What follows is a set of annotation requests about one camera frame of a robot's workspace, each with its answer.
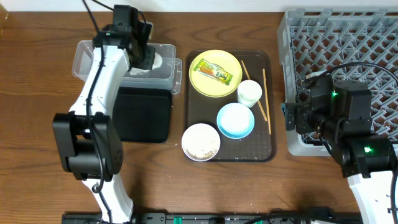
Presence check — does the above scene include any white paper cup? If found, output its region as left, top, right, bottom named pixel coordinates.
left=237, top=80, right=262, bottom=108

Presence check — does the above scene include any light blue bowl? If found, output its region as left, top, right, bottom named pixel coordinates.
left=216, top=103, right=255, bottom=139

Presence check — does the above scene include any green snack wrapper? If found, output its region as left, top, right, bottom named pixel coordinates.
left=193, top=58, right=233, bottom=85

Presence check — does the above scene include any white round bowl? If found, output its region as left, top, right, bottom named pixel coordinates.
left=181, top=123, right=221, bottom=162

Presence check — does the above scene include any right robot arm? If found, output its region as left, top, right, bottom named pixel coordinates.
left=282, top=75, right=397, bottom=223

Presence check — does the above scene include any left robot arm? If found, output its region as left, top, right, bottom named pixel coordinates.
left=52, top=5, right=162, bottom=223

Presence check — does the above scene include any clear plastic waste bin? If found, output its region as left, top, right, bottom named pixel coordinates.
left=72, top=40, right=182, bottom=95

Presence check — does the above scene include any black waste tray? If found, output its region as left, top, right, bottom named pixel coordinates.
left=113, top=87, right=172, bottom=143

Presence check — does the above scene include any grey plastic dishwasher rack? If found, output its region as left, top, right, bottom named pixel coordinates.
left=277, top=8, right=397, bottom=146

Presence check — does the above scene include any dark brown serving tray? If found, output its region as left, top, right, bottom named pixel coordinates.
left=184, top=50, right=277, bottom=162

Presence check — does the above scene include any right wooden chopstick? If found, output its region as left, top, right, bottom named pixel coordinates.
left=262, top=68, right=272, bottom=135

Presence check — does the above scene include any wooden chopstick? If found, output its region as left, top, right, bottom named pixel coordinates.
left=241, top=60, right=269, bottom=122
left=262, top=68, right=272, bottom=135

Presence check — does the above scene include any yellow round plate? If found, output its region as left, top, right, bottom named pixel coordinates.
left=188, top=50, right=243, bottom=98

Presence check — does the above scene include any left wooden chopstick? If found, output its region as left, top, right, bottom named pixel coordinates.
left=241, top=60, right=269, bottom=122

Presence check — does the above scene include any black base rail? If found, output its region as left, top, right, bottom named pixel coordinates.
left=61, top=212, right=363, bottom=224

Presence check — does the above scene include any right black cable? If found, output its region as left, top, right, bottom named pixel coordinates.
left=245, top=62, right=398, bottom=224

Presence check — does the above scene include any black cable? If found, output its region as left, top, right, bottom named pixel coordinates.
left=81, top=0, right=147, bottom=224
left=245, top=62, right=398, bottom=224

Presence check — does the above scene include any left black cable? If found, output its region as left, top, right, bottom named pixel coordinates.
left=81, top=0, right=147, bottom=224

